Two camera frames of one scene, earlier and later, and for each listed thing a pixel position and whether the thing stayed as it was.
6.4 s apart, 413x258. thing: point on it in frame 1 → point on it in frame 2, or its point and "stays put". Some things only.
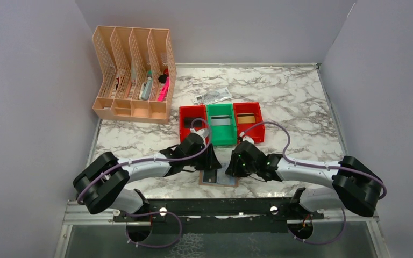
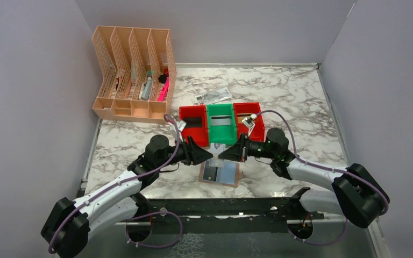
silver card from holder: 220,120 stays put
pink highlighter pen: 162,95 stays put
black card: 209,176 stays put
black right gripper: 235,164 → 243,149
